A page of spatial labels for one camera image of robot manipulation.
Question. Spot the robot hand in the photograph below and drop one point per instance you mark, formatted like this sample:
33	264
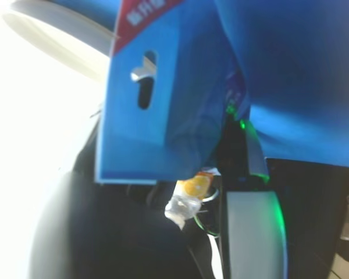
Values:
119	238

